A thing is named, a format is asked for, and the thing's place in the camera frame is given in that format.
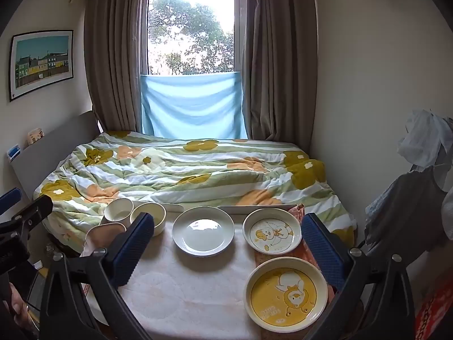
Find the short white table guard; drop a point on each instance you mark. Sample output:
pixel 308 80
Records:
pixel 175 208

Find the brown curtain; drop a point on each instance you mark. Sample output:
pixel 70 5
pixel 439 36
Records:
pixel 113 60
pixel 279 60

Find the yellow duck print plate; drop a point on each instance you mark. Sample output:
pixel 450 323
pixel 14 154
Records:
pixel 286 295

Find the plain white plate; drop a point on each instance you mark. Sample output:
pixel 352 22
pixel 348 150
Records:
pixel 202 232

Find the red patterned bag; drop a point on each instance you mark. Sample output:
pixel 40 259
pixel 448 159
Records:
pixel 437 304

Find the small animal figurine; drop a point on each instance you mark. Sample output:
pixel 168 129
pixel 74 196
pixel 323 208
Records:
pixel 36 137

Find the white duck print plate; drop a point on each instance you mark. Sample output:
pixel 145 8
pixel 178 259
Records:
pixel 271 232

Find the long white table guard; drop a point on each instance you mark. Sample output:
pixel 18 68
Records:
pixel 247 208

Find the cream cup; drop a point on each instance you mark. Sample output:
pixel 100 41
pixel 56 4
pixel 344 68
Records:
pixel 118 212
pixel 155 216

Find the framed wall poster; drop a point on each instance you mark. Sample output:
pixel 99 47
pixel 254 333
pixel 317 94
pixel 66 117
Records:
pixel 40 63

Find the window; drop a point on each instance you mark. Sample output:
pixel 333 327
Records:
pixel 191 24

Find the light blue cloth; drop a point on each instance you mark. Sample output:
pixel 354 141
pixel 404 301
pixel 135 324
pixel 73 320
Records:
pixel 193 109

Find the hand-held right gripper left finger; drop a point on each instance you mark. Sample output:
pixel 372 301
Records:
pixel 136 244

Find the floral striped blanket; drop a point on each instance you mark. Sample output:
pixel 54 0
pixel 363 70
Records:
pixel 212 173

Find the pink square tray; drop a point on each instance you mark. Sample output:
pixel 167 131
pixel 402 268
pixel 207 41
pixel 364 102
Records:
pixel 106 235

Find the white tablecloth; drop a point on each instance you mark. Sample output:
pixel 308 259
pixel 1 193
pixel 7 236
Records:
pixel 198 290

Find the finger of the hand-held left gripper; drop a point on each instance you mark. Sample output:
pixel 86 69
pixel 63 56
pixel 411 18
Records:
pixel 10 200
pixel 33 210

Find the grey headboard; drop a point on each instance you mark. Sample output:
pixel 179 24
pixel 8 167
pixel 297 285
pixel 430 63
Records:
pixel 53 148

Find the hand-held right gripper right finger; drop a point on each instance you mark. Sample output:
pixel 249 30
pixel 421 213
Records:
pixel 324 251

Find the person's left hand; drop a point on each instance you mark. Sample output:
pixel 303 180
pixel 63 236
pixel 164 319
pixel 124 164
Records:
pixel 17 302

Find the grey hanging garment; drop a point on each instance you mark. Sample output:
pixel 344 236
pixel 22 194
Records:
pixel 407 205

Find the white hanging garment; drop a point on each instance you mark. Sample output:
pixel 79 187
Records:
pixel 421 138

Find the blue box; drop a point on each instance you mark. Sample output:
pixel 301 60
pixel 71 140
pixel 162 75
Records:
pixel 14 153

